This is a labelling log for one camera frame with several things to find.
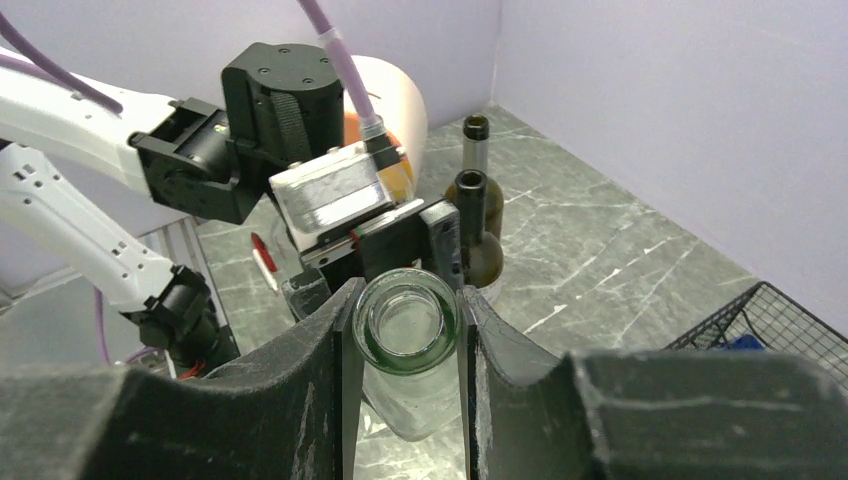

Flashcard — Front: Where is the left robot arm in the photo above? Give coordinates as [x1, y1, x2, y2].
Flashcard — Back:
[1, 43, 462, 377]

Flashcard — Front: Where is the dark green wine bottle front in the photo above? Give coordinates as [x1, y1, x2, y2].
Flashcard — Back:
[454, 169, 504, 305]

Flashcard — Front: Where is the white pen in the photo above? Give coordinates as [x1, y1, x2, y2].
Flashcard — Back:
[251, 248, 280, 295]

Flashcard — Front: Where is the dark green wine bottle rear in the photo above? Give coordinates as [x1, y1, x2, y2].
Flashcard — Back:
[443, 114, 506, 243]

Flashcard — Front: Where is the white and orange drum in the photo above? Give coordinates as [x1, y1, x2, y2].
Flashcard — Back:
[352, 55, 428, 202]

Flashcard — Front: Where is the black wire wine rack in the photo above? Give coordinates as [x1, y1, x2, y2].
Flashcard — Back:
[666, 281, 847, 392]

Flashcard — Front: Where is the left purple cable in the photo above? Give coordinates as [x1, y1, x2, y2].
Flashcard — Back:
[0, 0, 402, 167]

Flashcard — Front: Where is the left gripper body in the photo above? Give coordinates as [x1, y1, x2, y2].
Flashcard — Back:
[300, 198, 464, 292]

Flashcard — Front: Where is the clear slim glass bottle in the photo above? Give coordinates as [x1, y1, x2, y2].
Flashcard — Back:
[352, 267, 460, 442]

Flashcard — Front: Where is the red pen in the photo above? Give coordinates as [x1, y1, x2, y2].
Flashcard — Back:
[251, 232, 278, 273]

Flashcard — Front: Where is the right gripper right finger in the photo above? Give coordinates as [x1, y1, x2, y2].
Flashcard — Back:
[458, 287, 847, 479]

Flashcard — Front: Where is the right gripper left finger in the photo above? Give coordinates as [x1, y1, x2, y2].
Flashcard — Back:
[1, 278, 365, 479]

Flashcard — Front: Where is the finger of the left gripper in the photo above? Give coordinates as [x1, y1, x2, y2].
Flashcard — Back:
[281, 268, 332, 322]

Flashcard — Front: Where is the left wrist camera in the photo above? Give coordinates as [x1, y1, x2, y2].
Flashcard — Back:
[269, 141, 394, 253]

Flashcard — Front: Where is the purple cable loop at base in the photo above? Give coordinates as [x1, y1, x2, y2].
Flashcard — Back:
[94, 288, 160, 367]

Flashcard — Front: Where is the dark green wine bottle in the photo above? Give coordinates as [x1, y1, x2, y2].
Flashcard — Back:
[454, 169, 504, 305]
[443, 114, 506, 243]

